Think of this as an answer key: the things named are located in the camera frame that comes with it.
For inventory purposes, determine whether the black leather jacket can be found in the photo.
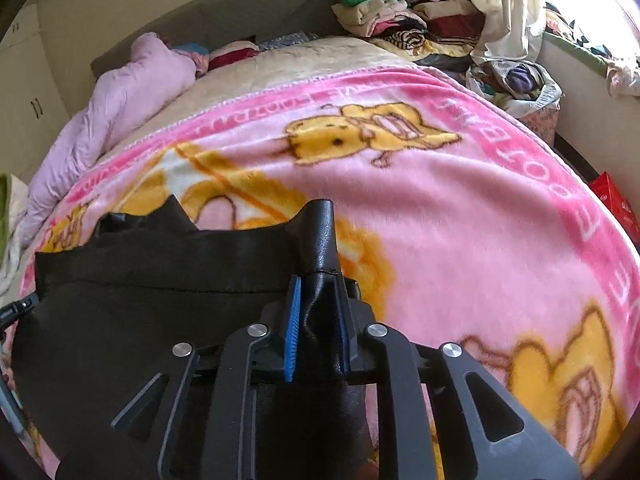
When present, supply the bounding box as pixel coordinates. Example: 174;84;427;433
12;198;371;479

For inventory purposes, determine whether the bag of clothes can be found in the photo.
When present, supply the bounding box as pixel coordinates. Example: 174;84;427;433
465;60;563;146

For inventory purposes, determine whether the pile of folded clothes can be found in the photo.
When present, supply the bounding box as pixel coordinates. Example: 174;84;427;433
332;0;485;74

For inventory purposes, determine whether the pink cartoon fleece blanket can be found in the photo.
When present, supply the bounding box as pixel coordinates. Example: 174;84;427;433
37;67;639;474

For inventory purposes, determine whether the red bag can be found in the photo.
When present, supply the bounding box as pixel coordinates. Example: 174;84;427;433
589;172;640;245

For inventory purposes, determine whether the green and white blanket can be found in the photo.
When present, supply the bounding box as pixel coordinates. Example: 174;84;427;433
0;174;28;297

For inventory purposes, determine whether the lilac quilted duvet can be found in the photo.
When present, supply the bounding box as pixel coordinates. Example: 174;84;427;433
21;32;196;247

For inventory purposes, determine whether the cream wardrobe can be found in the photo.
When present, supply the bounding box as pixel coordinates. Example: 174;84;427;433
0;3;68;182

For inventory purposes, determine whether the red and white pillow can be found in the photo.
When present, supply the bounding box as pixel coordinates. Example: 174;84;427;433
208;40;260;70

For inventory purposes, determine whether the beige bed cover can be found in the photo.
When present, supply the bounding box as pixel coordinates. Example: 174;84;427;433
100;37;414;162

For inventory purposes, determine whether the grey patterned pillow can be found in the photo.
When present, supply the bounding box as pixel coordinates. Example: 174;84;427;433
257;32;318;52

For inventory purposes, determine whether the grey upholstered headboard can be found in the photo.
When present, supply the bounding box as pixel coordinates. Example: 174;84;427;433
91;0;342;77

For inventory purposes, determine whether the cream curtain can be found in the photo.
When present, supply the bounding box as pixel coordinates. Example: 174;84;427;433
471;0;546;64

